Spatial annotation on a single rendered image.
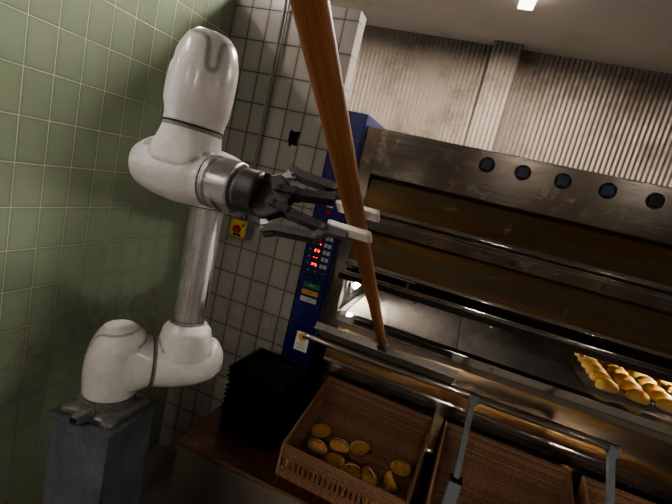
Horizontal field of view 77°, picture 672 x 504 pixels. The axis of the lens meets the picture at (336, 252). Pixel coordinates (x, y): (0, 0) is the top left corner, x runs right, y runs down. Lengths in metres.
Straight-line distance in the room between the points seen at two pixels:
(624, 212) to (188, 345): 1.72
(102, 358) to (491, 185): 1.60
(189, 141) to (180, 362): 0.84
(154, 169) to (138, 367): 0.78
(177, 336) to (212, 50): 0.89
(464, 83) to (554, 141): 1.20
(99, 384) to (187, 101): 0.93
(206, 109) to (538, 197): 1.54
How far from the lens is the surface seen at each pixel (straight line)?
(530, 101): 5.42
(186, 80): 0.76
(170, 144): 0.75
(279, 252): 2.22
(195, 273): 1.36
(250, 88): 2.35
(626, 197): 2.06
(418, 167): 2.01
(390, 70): 5.50
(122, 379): 1.43
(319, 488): 1.96
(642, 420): 2.28
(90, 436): 1.50
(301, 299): 2.17
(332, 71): 0.40
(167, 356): 1.41
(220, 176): 0.70
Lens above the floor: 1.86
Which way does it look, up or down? 10 degrees down
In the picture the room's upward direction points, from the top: 14 degrees clockwise
